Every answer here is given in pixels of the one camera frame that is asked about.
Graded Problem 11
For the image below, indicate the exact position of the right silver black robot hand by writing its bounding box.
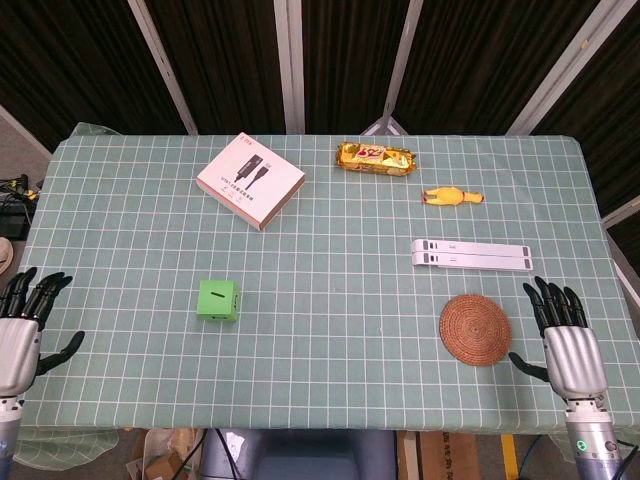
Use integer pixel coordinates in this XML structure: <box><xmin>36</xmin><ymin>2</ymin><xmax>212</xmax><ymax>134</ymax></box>
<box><xmin>508</xmin><ymin>276</ymin><xmax>609</xmax><ymax>401</ymax></box>

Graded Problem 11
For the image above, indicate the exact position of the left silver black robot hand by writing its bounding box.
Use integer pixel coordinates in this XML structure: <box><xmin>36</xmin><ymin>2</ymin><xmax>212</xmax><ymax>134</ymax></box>
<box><xmin>0</xmin><ymin>267</ymin><xmax>86</xmax><ymax>399</ymax></box>

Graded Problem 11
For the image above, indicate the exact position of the green cube with numbers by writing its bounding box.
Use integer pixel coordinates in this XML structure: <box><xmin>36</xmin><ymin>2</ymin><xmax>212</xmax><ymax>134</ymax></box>
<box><xmin>195</xmin><ymin>279</ymin><xmax>241</xmax><ymax>324</ymax></box>

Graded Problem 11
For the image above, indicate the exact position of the green gridded cutting mat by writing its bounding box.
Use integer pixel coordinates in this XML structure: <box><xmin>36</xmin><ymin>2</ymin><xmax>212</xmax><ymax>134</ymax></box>
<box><xmin>12</xmin><ymin>122</ymin><xmax>634</xmax><ymax>454</ymax></box>

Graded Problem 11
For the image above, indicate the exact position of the brown woven round coaster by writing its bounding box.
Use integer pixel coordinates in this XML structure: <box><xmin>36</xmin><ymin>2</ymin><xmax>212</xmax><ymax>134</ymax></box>
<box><xmin>439</xmin><ymin>294</ymin><xmax>513</xmax><ymax>368</ymax></box>

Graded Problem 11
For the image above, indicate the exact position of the white folding laptop stand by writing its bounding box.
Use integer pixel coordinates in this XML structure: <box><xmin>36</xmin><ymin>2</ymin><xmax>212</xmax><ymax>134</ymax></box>
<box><xmin>411</xmin><ymin>238</ymin><xmax>535</xmax><ymax>274</ymax></box>

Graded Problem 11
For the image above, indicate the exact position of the brown cardboard box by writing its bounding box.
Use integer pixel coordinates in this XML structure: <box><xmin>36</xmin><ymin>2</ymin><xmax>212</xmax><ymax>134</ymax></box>
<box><xmin>397</xmin><ymin>430</ymin><xmax>484</xmax><ymax>480</ymax></box>

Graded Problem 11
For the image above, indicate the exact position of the crumpled paper and bag pile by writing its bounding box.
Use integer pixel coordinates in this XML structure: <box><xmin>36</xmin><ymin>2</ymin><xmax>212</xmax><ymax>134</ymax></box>
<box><xmin>124</xmin><ymin>428</ymin><xmax>206</xmax><ymax>480</ymax></box>

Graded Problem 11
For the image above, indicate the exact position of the yellow rubber chicken toy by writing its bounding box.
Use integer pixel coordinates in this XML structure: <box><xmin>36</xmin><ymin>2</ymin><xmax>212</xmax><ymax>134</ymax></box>
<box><xmin>420</xmin><ymin>185</ymin><xmax>485</xmax><ymax>207</ymax></box>

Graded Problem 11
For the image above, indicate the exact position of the gold snack packet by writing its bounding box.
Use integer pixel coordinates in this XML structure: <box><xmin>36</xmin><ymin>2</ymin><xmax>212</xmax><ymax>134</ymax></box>
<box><xmin>333</xmin><ymin>141</ymin><xmax>419</xmax><ymax>177</ymax></box>

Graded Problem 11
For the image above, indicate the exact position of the grey-blue robot torso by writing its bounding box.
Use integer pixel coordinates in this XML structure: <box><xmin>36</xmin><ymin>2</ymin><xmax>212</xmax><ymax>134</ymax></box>
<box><xmin>199</xmin><ymin>428</ymin><xmax>400</xmax><ymax>480</ymax></box>

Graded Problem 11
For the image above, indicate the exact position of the blue cable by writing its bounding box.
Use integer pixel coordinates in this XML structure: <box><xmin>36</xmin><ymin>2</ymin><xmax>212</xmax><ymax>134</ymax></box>
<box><xmin>518</xmin><ymin>433</ymin><xmax>554</xmax><ymax>480</ymax></box>

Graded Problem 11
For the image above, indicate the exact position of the black equipment with cables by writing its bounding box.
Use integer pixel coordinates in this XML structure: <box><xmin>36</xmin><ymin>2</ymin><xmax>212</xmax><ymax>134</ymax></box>
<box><xmin>0</xmin><ymin>173</ymin><xmax>44</xmax><ymax>240</ymax></box>

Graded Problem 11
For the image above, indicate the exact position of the grey metal partition post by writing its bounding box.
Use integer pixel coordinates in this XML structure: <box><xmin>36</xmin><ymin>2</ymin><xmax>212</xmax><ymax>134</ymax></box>
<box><xmin>126</xmin><ymin>0</ymin><xmax>199</xmax><ymax>134</ymax></box>
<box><xmin>505</xmin><ymin>0</ymin><xmax>640</xmax><ymax>135</ymax></box>
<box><xmin>275</xmin><ymin>0</ymin><xmax>307</xmax><ymax>134</ymax></box>
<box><xmin>359</xmin><ymin>0</ymin><xmax>425</xmax><ymax>136</ymax></box>

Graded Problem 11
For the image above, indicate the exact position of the white cable product box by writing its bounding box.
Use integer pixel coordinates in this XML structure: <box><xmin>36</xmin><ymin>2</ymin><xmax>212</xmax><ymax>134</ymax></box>
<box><xmin>196</xmin><ymin>131</ymin><xmax>306</xmax><ymax>232</ymax></box>

